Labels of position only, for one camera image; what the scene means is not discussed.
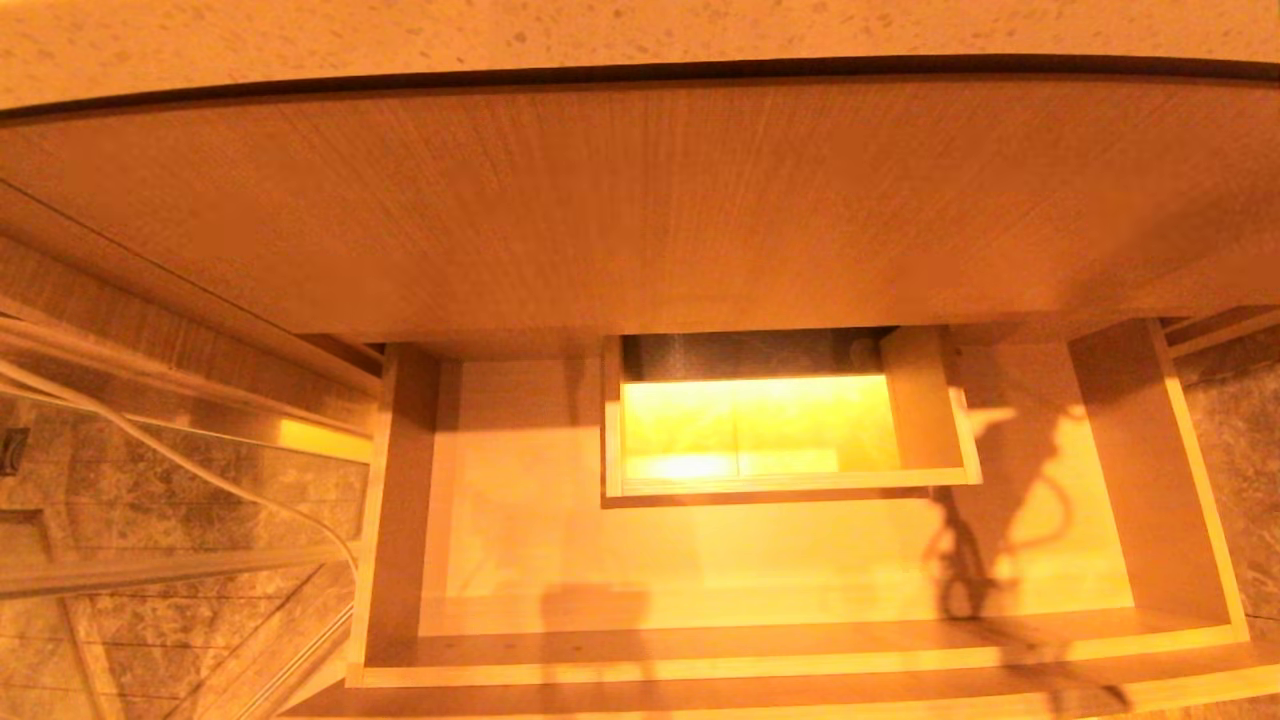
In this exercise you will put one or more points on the wooden vanity drawer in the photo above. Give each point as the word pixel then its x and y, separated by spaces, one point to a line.
pixel 700 560

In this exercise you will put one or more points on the wooden drawer pipe cutout box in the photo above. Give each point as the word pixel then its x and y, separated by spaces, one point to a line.
pixel 925 410

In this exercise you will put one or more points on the wooden vanity cabinet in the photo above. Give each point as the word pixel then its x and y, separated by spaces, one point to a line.
pixel 600 200

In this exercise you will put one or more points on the speckled stone countertop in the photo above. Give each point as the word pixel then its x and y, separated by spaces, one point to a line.
pixel 600 30

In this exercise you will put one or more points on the glass shower partition metal frame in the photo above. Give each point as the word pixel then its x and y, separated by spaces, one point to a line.
pixel 150 572

